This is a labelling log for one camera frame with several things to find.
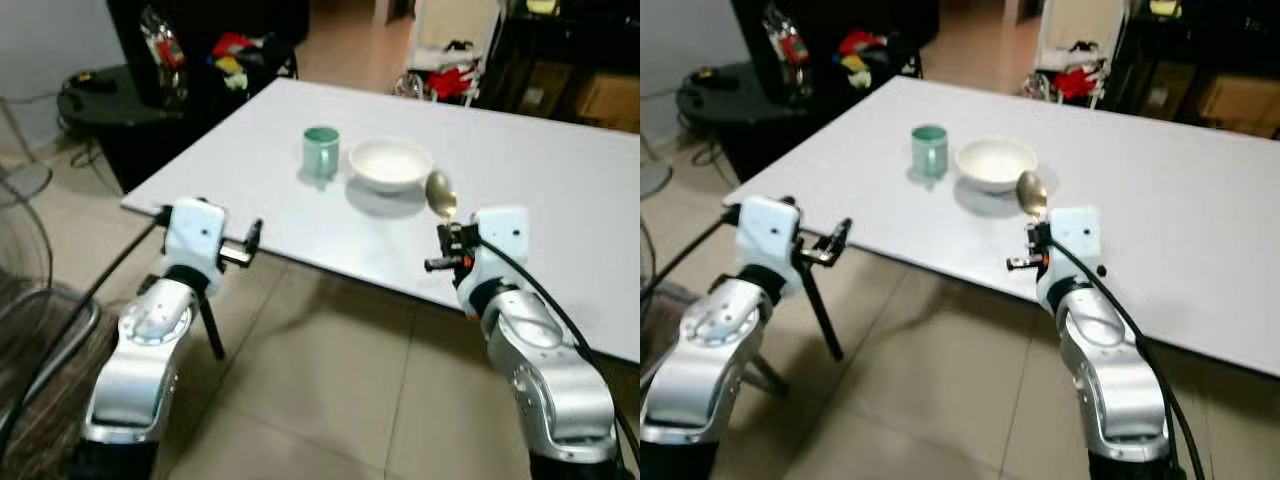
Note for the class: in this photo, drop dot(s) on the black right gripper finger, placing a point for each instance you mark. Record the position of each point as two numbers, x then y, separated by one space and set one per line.
1036 235
442 265
449 236
1022 264

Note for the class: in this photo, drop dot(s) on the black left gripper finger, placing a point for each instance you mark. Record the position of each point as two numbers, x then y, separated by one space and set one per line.
843 236
255 237

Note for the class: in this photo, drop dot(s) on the golden metal spoon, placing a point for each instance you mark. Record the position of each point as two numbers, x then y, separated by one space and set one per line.
1032 193
441 193

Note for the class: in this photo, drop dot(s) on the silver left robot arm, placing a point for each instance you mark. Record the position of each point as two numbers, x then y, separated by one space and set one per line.
705 370
145 370

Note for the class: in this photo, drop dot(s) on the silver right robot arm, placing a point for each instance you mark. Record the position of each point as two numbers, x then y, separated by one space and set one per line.
1115 390
550 390

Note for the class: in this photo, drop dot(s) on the black metal table leg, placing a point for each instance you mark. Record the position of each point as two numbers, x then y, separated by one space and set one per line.
212 330
825 315

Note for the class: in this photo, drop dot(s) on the white bowl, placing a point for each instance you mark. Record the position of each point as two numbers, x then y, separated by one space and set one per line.
996 165
390 165

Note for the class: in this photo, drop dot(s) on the green mug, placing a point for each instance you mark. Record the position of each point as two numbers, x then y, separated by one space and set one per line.
320 155
928 152

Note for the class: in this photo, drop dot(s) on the red cloth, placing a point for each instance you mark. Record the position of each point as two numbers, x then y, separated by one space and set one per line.
452 82
1075 82

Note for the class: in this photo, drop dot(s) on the yellow and white toy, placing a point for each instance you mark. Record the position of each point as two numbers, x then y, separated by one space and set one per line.
858 70
235 72

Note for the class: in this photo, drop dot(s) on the black round side table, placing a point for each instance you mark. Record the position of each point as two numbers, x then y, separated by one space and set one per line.
120 120
720 115

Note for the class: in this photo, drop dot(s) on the brown wicker chair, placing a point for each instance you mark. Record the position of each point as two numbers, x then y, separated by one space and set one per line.
45 400
660 330

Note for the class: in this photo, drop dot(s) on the red toy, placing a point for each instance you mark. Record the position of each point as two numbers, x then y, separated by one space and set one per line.
865 43
240 45

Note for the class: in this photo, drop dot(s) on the dark package with red label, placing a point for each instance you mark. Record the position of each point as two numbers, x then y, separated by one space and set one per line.
788 50
163 55

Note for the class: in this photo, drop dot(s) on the white chair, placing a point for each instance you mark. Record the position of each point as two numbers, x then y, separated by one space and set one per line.
460 30
1085 30

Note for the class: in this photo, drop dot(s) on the small black device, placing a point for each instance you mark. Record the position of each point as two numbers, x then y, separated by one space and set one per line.
707 75
92 82

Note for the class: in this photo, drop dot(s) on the brown cardboard box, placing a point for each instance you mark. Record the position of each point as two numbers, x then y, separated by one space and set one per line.
610 100
1240 103

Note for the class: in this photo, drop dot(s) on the black cabinet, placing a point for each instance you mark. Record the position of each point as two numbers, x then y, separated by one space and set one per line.
260 20
890 15

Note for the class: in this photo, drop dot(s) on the black shelf unit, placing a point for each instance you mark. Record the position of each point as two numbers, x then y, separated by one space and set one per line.
1200 45
560 45

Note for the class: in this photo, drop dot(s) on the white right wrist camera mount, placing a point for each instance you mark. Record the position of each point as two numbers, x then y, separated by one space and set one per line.
1072 245
502 245

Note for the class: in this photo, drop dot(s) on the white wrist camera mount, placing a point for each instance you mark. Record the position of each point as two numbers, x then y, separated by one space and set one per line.
1072 245
768 238
502 245
193 238

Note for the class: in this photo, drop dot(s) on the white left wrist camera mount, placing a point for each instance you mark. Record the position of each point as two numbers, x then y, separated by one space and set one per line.
193 238
768 238

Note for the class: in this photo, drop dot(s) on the grey pedestal fan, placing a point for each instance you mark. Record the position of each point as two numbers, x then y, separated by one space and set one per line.
655 178
25 178

